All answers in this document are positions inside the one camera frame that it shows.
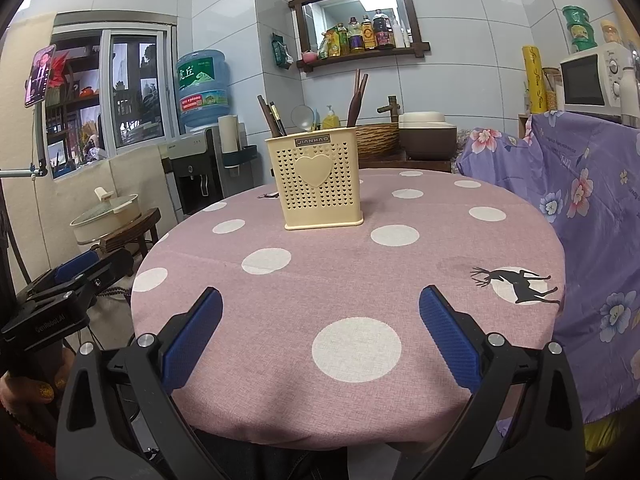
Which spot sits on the jar with yellow lid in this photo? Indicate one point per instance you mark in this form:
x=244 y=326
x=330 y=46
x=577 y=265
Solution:
x=611 y=34

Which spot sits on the white brown rice cooker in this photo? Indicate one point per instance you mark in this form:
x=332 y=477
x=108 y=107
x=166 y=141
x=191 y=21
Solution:
x=427 y=135

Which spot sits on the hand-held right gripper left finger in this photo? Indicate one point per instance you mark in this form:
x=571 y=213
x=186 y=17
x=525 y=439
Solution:
x=192 y=335

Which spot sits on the tall white bottle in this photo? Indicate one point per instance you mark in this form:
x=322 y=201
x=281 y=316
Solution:
x=398 y=35

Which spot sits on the yellow plastic bag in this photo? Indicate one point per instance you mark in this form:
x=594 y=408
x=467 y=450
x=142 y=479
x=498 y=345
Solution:
x=607 y=432

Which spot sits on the smartphone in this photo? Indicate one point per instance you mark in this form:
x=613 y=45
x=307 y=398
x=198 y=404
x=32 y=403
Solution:
x=40 y=76

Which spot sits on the beige paper roll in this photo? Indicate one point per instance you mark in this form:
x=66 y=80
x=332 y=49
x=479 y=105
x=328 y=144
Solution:
x=228 y=132

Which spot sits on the sliding window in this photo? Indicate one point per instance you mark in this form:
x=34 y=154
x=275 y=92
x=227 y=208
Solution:
x=135 y=85

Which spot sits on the pink polka-dot tablecloth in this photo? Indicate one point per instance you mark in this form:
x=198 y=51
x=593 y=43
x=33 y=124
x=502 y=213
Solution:
x=325 y=270

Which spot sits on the small wooden box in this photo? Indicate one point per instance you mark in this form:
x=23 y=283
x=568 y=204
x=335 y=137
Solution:
x=523 y=126

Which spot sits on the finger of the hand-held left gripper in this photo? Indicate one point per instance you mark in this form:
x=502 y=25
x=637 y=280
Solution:
x=117 y=270
x=75 y=265

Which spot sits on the woven wash basin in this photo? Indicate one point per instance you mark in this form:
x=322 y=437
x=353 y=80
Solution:
x=377 y=140

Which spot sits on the blue water jug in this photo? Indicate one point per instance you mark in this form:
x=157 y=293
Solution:
x=202 y=90

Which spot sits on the black chopstick gold band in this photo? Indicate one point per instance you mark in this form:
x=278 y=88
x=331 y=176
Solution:
x=277 y=117
x=283 y=125

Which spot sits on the water dispenser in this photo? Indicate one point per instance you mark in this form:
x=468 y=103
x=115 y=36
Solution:
x=192 y=175

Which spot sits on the small dark wooden stool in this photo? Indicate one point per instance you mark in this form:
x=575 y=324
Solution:
x=135 y=230

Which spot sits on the yellow wrapped roll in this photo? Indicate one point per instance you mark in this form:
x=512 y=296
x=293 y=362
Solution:
x=535 y=80

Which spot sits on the green hanging packet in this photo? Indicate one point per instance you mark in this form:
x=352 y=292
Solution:
x=281 y=52

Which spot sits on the thin reddish brown chopstick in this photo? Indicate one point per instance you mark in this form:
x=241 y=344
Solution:
x=357 y=112
x=351 y=110
x=356 y=90
x=363 y=92

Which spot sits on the amber sauce bottle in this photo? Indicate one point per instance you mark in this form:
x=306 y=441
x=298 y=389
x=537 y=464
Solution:
x=368 y=34

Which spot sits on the yellow seasoning packet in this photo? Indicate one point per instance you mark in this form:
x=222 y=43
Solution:
x=328 y=45

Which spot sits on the wooden vanity counter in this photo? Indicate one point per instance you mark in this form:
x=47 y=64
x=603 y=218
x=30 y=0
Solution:
x=400 y=164

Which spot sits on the person's left hand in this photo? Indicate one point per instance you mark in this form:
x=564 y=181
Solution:
x=35 y=387

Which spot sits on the person's legs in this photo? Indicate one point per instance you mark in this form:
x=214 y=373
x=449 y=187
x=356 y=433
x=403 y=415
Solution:
x=270 y=460

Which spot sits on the cream plastic utensil holder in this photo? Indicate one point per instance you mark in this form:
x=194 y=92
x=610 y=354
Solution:
x=315 y=185

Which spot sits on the glass storage jar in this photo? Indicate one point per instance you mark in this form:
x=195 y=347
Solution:
x=551 y=90

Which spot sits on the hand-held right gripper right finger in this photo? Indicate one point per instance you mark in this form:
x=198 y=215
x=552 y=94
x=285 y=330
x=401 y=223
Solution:
x=450 y=335

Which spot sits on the yellow soap dispenser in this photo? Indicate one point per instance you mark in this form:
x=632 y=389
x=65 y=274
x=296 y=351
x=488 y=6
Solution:
x=331 y=120

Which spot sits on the metal spoon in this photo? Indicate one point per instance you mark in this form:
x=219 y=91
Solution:
x=302 y=116

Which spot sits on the wooden framed mirror shelf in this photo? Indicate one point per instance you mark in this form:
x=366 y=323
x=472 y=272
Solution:
x=360 y=60

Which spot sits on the bronze faucet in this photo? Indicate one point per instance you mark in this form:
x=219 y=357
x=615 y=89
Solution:
x=389 y=107

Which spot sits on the purple label bottle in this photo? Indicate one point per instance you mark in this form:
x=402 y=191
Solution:
x=355 y=36

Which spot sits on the yellow oil bottle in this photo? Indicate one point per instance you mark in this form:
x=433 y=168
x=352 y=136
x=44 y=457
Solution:
x=342 y=40

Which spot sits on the dark soy sauce bottle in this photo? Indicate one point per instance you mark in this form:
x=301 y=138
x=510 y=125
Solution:
x=383 y=31

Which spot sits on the person's left forearm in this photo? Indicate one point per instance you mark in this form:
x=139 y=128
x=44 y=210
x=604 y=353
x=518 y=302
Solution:
x=20 y=435

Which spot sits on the pink bowl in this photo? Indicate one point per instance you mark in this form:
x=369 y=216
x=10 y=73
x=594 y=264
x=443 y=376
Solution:
x=309 y=55

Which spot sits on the wide dark brown chopstick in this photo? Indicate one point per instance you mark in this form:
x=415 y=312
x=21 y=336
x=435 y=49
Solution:
x=264 y=112
x=271 y=120

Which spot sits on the white microwave oven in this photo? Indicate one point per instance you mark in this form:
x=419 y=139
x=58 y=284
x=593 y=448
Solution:
x=585 y=80

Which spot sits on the dark blue holder tray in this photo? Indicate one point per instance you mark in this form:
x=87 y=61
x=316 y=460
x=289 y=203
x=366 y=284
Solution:
x=242 y=156

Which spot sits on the purple floral cloth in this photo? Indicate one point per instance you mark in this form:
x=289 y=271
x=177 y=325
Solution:
x=590 y=220

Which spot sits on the orange teapot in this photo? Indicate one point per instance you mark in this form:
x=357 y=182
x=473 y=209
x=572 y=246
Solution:
x=88 y=92

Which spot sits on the cream pot with glass lid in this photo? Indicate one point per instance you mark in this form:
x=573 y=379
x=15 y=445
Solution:
x=105 y=215

